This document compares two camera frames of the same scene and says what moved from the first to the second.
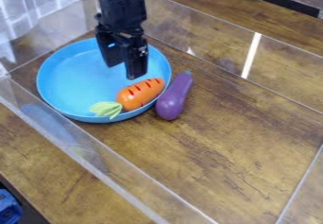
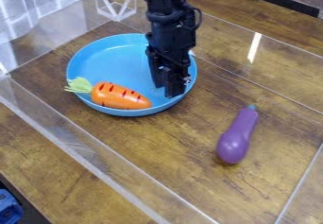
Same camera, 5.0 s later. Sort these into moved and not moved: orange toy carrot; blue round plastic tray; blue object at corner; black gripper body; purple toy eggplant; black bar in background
Moved: black gripper body; blue round plastic tray; orange toy carrot; purple toy eggplant
Not moved: blue object at corner; black bar in background
